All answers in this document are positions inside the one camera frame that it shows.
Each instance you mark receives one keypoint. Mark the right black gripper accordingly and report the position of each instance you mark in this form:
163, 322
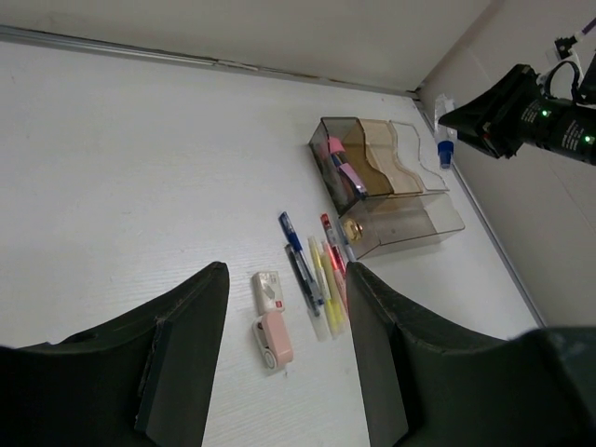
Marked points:
519, 110

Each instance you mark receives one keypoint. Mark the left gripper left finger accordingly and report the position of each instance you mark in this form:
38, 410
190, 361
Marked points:
142, 379

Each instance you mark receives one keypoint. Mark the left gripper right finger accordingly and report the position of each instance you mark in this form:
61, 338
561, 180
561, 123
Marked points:
427, 381

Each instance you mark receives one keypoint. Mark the clear glue bottle blue cap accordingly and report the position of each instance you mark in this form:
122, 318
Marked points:
445, 137

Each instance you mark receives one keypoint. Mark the blue clear highlighter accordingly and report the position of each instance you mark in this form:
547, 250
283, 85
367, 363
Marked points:
345, 243

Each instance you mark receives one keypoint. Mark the transparent desk organizer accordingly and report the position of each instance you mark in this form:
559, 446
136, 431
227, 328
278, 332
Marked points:
407, 204

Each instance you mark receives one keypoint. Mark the yellow highlighter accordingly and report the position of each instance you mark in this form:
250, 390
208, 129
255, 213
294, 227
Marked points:
314, 248

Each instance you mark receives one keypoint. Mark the black gel pen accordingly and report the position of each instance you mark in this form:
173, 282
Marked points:
302, 282

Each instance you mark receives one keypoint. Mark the pink correction tape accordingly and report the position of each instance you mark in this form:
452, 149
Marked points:
273, 340

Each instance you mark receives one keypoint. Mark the orange highlighter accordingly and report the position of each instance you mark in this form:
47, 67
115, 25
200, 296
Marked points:
339, 275

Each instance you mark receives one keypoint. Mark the gold binder clip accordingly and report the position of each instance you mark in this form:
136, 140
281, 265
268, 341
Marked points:
354, 232

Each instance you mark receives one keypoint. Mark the red gel pen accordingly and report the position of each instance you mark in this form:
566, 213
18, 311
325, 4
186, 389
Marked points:
332, 241

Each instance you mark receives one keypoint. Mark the blue gel pen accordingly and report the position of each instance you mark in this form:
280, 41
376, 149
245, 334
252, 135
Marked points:
289, 232

